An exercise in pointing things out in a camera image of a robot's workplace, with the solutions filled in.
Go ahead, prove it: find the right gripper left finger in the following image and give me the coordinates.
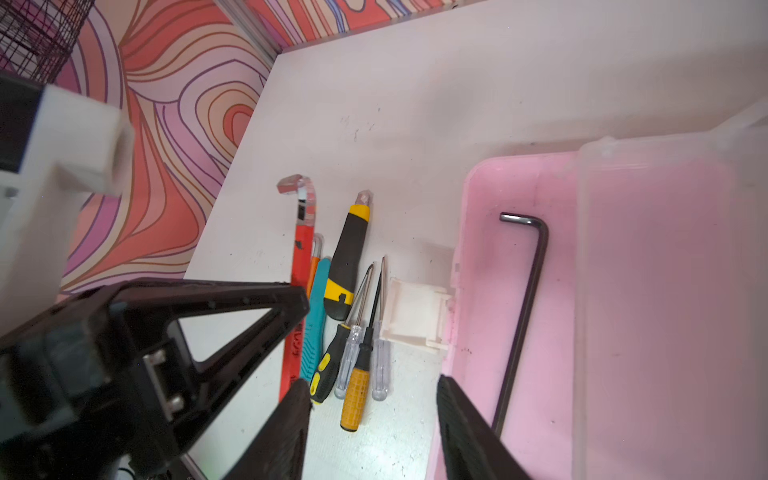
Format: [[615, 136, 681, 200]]
[[225, 379, 312, 479]]

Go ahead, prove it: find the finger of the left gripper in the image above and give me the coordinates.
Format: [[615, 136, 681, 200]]
[[108, 279, 309, 444]]

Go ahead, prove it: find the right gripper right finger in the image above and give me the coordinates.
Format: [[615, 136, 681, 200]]
[[436, 375, 530, 480]]

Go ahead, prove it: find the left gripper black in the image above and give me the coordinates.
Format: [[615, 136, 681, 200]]
[[1, 299, 180, 479]]

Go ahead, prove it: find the red handled hex key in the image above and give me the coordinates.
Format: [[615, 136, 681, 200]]
[[277, 174, 316, 400]]

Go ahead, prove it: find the black hex key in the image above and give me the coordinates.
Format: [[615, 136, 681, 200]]
[[491, 212, 549, 438]]

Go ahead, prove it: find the pink translucent plastic tool box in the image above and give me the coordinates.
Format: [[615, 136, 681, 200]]
[[380, 98, 768, 480]]

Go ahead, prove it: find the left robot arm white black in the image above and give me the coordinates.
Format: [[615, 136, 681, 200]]
[[1, 73, 309, 479]]

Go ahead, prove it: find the black yellow small screwdriver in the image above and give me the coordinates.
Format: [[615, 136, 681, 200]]
[[309, 264, 374, 403]]

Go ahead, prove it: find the teal utility knife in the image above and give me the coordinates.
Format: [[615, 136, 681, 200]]
[[300, 257, 331, 382]]

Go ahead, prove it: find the black yellow utility knife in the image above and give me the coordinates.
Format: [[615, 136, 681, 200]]
[[323, 190, 373, 322]]

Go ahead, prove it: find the orange handled screwdriver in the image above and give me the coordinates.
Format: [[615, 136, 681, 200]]
[[340, 273, 383, 432]]

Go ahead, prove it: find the clear handled screwdriver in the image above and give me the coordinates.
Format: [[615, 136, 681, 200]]
[[334, 263, 375, 400], [371, 256, 390, 401]]

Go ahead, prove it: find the black wire basket left wall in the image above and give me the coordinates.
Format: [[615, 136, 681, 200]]
[[1, 0, 94, 83]]

